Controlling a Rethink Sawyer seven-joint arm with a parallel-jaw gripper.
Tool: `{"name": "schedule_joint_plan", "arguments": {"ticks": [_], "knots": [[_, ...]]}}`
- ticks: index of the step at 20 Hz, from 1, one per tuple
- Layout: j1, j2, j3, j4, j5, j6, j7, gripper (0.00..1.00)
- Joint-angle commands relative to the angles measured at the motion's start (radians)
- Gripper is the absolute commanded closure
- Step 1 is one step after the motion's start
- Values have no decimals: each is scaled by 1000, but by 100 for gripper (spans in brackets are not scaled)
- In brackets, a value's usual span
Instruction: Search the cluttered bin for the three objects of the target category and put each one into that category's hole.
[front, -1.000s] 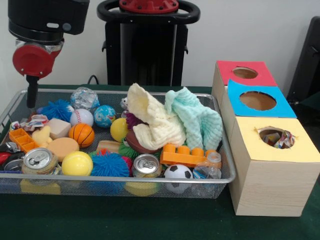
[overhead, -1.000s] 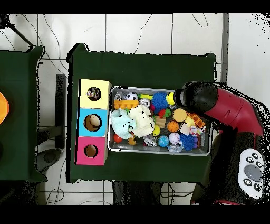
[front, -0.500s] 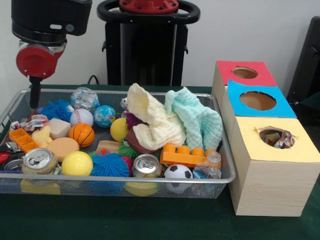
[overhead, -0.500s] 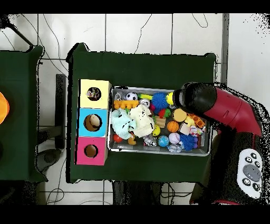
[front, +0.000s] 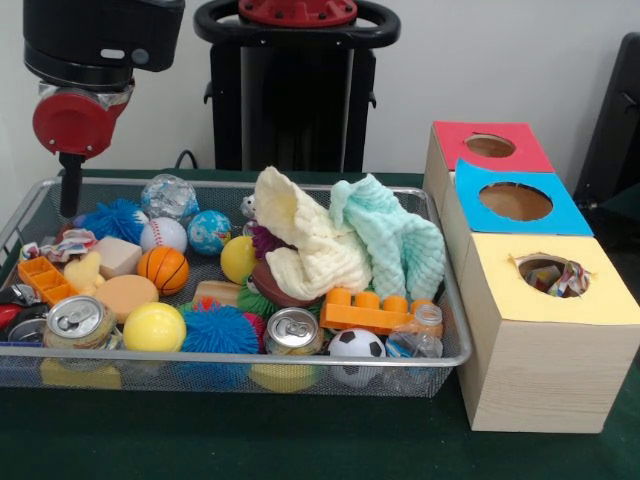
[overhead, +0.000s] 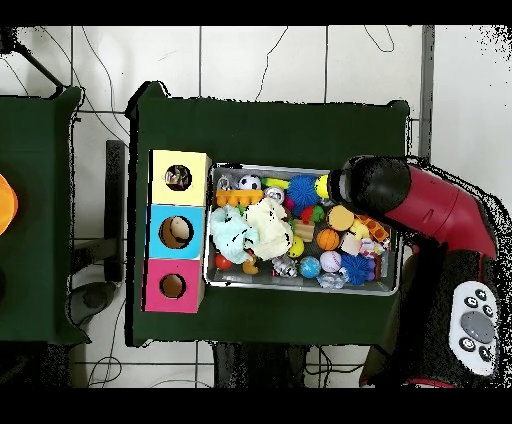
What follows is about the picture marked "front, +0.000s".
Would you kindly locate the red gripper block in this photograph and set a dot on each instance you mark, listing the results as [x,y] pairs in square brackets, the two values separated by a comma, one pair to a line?
[72,125]

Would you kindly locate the red white blue cloth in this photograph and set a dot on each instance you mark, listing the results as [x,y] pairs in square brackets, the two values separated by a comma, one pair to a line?
[65,245]

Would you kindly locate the cream waffle cloth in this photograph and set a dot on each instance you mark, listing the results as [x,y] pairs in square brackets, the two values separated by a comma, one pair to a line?
[310,260]

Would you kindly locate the light teal waffle cloth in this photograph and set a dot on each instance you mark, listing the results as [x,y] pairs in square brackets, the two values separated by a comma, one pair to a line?
[400,240]

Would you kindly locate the wooden box with three holes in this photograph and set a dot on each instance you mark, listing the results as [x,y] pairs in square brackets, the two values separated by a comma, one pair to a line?
[540,370]

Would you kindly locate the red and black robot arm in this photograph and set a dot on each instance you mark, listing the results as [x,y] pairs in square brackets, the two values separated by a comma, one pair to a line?
[100,35]

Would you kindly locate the blue spiky rubber ball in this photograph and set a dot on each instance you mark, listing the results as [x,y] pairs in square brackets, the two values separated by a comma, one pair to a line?
[112,220]
[218,330]

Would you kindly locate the white toy baseball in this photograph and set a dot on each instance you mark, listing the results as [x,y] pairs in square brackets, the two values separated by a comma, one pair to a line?
[163,235]

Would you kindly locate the orange toy basketball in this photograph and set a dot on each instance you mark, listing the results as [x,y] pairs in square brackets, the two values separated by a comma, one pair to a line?
[163,270]

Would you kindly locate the blue and green globe ball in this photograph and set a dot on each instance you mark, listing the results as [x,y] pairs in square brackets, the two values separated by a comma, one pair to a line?
[209,232]

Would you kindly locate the yellow smooth ball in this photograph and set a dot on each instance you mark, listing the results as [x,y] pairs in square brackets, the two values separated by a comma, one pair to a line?
[154,327]

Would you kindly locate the orange toy building block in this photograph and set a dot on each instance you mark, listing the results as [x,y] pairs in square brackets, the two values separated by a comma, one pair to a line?
[357,315]

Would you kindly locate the black and white soccer ball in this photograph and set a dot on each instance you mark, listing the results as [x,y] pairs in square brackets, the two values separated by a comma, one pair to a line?
[356,342]

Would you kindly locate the black upright panel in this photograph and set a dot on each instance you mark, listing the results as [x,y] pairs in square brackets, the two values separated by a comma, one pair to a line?
[615,125]

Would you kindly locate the dark green side table cloth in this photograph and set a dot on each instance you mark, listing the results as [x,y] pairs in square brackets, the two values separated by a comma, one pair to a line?
[627,200]

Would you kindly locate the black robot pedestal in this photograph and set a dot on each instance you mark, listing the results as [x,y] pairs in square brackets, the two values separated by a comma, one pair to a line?
[300,100]

